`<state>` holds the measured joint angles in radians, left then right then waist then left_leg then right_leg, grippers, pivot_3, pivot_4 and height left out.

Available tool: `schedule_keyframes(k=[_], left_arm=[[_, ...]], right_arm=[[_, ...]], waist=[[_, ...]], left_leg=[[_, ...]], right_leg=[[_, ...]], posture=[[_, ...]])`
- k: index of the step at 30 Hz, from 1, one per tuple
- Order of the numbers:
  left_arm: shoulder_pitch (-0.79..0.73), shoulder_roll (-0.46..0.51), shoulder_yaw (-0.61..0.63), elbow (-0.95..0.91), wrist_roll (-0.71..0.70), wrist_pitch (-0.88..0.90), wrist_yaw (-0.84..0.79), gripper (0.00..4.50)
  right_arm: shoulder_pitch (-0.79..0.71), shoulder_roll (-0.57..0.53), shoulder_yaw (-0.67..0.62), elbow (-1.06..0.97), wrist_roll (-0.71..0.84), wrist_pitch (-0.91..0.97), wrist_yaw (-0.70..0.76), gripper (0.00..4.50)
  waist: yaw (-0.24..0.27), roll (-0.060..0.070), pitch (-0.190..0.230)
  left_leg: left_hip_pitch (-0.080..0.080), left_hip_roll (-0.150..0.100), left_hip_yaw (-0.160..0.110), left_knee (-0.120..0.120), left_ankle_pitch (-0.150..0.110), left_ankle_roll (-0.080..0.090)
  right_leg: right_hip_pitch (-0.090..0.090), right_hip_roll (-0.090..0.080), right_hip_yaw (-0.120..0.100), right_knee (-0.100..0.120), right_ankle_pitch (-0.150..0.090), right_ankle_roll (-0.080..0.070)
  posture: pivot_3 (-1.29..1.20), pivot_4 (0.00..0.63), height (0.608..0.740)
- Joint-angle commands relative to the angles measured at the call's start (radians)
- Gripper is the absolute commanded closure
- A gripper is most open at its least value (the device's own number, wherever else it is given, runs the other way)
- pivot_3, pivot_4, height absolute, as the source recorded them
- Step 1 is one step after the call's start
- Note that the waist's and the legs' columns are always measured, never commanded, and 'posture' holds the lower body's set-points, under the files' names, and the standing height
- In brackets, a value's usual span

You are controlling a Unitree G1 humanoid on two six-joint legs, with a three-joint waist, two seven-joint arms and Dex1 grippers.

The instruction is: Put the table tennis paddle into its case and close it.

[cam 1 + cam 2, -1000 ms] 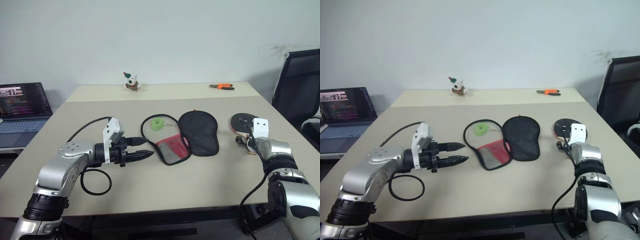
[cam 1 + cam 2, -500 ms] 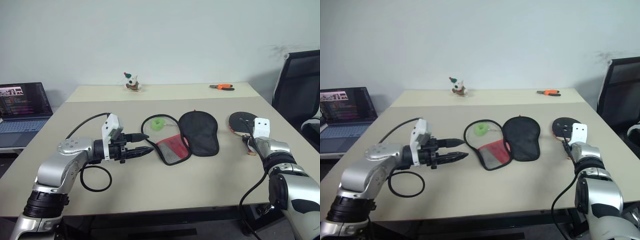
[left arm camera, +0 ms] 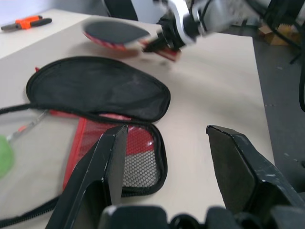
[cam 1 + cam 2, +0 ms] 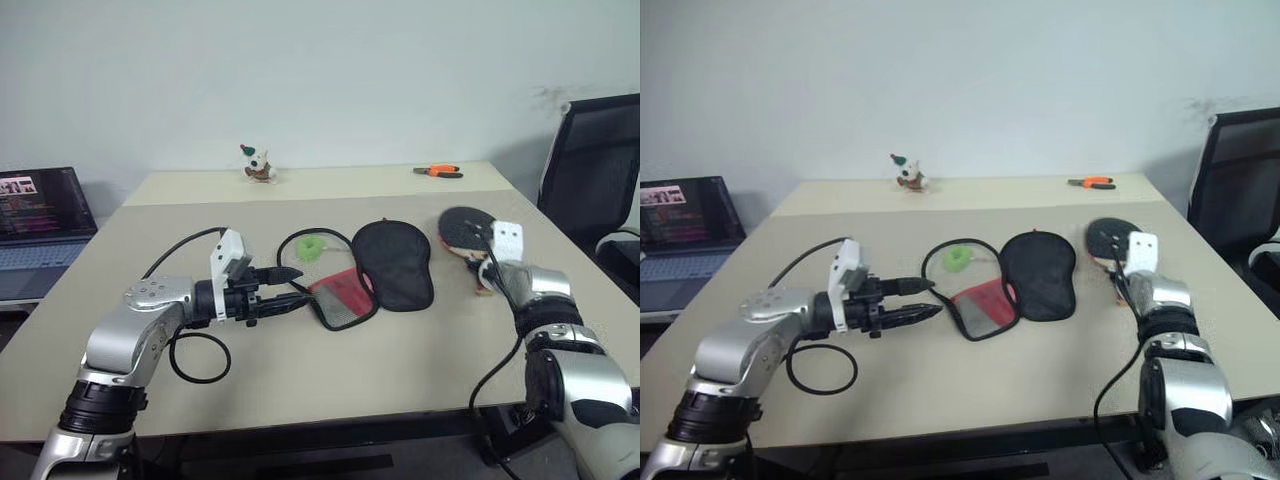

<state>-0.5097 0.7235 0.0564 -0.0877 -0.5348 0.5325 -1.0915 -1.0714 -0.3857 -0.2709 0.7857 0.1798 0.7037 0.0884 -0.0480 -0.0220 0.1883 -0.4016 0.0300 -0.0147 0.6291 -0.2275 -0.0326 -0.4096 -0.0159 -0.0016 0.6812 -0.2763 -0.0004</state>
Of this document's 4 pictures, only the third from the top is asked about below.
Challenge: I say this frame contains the brown cardboard box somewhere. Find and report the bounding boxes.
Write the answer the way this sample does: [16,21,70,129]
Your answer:
[258,23,301,46]

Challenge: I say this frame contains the orange black pliers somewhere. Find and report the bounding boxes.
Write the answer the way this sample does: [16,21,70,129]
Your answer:
[0,15,53,31]

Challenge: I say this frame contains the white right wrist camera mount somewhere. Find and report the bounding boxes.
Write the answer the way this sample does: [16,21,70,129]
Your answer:
[152,0,205,45]

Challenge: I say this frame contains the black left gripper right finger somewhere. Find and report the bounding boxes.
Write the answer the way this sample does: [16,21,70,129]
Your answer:
[205,125,305,217]

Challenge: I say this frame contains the black red paddle case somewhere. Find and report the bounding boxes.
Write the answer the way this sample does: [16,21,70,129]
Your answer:
[0,55,172,224]

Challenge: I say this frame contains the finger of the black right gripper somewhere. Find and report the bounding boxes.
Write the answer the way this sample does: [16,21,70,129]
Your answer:
[142,33,168,54]

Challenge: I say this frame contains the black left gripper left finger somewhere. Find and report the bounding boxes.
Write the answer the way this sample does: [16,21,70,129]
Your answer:
[47,124,129,229]

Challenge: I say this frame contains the black red table tennis paddle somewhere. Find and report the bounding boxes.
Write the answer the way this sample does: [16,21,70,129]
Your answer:
[81,20,181,63]

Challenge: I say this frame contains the green rounded object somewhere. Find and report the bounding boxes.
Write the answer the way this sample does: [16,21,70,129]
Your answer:
[0,134,15,179]

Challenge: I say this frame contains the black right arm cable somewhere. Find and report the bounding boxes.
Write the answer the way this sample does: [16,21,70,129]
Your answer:
[197,0,216,27]

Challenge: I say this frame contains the metal tool with orange band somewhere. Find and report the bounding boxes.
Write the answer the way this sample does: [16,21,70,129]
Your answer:
[6,114,50,142]

